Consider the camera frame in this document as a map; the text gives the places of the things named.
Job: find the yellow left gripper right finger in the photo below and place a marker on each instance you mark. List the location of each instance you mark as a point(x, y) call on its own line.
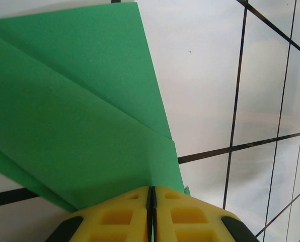
point(192, 219)

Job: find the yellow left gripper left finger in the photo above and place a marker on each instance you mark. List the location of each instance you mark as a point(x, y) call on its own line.
point(109, 219)

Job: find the green paper sheet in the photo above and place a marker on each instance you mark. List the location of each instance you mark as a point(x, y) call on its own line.
point(77, 113)

